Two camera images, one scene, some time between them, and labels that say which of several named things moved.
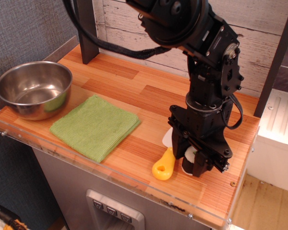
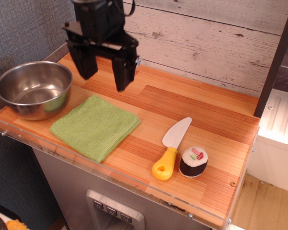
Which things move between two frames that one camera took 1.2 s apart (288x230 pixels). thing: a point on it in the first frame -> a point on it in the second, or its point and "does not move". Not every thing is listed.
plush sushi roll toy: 187,162 does not move
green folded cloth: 96,127 does not move
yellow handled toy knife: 164,169 does not move
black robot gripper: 204,128 -> 100,26
